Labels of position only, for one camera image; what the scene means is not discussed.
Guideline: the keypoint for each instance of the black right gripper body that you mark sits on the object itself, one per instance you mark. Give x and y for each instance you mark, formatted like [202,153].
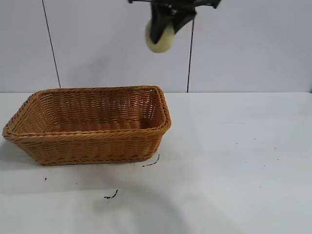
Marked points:
[175,5]

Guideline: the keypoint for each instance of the pale yellow egg yolk pastry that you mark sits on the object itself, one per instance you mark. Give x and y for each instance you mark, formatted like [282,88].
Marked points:
[161,47]

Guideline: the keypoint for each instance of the brown woven wicker basket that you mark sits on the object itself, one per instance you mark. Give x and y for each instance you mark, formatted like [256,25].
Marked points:
[97,146]

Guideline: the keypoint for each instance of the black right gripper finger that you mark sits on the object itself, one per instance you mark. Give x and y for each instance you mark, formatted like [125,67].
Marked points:
[182,20]
[159,24]

